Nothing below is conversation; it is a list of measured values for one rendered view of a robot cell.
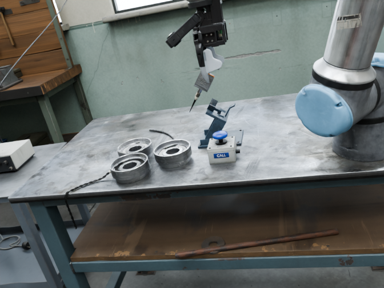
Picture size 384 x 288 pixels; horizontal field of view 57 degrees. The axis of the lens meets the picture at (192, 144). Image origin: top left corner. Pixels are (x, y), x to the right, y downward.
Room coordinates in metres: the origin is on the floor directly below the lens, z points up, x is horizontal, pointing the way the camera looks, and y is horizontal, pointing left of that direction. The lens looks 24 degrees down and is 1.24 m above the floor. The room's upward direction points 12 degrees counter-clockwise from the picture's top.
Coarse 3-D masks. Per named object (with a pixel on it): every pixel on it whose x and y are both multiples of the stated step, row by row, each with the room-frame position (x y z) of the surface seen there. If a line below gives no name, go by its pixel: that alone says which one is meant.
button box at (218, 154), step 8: (232, 136) 0.88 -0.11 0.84; (216, 144) 0.85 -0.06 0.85; (224, 144) 0.84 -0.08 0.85; (232, 144) 0.83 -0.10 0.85; (208, 152) 0.83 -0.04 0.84; (216, 152) 0.82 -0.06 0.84; (224, 152) 0.82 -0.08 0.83; (232, 152) 0.81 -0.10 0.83; (216, 160) 0.82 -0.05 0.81; (224, 160) 0.82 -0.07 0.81; (232, 160) 0.81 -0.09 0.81
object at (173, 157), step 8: (160, 144) 0.93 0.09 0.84; (168, 144) 0.94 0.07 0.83; (184, 144) 0.93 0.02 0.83; (168, 152) 0.91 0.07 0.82; (176, 152) 0.91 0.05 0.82; (184, 152) 0.85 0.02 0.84; (160, 160) 0.86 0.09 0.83; (168, 160) 0.85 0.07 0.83; (176, 160) 0.84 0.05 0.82; (184, 160) 0.85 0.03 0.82; (168, 168) 0.85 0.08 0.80
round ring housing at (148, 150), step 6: (138, 138) 1.02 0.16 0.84; (144, 138) 1.01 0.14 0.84; (126, 144) 1.01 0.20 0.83; (132, 144) 1.01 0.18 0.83; (150, 144) 0.95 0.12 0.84; (120, 150) 0.98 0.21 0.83; (126, 150) 0.97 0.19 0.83; (132, 150) 0.98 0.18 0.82; (138, 150) 0.92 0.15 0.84; (144, 150) 0.93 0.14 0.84; (150, 150) 0.94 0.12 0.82; (120, 156) 0.94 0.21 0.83; (150, 156) 0.95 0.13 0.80
